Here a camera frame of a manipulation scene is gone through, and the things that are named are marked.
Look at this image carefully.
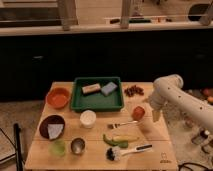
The red apple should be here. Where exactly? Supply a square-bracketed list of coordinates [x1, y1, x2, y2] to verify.
[132, 106, 145, 121]

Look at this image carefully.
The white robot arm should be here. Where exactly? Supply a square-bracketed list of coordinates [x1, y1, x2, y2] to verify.
[148, 74, 213, 133]

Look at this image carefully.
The white paper cup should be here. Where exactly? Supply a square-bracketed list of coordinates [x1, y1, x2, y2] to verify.
[80, 110, 96, 128]

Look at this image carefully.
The green plastic cup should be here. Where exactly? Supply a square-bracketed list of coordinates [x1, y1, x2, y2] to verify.
[50, 140, 66, 157]

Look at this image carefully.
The yellow corn cob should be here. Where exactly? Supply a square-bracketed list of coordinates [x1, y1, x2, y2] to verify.
[112, 135, 139, 142]

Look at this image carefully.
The green plastic tray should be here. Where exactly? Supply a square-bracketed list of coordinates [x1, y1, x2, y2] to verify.
[70, 77, 124, 112]

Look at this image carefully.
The green chili pepper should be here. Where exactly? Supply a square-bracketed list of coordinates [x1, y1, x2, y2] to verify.
[103, 134, 129, 148]

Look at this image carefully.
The silver fork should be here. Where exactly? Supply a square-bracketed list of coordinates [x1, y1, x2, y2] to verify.
[107, 121, 138, 129]

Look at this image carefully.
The blue-grey sponge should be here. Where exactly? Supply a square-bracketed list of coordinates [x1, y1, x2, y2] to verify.
[101, 82, 117, 96]

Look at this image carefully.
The tan wooden block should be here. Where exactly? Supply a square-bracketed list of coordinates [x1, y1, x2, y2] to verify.
[82, 83, 101, 94]

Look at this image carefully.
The orange plastic bowl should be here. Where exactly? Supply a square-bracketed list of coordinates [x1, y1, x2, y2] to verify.
[45, 87, 70, 109]

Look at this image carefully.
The grey folded cloth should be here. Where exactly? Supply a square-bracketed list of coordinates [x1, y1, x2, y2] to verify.
[48, 124, 63, 140]

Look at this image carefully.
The dark brown bowl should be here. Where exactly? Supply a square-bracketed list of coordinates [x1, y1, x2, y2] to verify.
[39, 115, 65, 140]

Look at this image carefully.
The black metal stand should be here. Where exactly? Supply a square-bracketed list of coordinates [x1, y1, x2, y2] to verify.
[0, 123, 24, 171]

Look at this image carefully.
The black floor cable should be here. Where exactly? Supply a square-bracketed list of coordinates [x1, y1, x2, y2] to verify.
[177, 161, 213, 171]

